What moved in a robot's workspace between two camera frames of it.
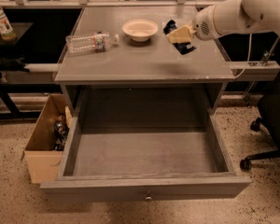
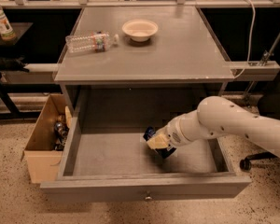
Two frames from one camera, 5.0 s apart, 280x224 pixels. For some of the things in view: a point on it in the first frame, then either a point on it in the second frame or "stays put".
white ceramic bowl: (140, 30) stays put
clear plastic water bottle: (96, 42) stays put
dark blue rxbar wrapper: (183, 48) to (163, 153)
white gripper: (203, 27) to (173, 133)
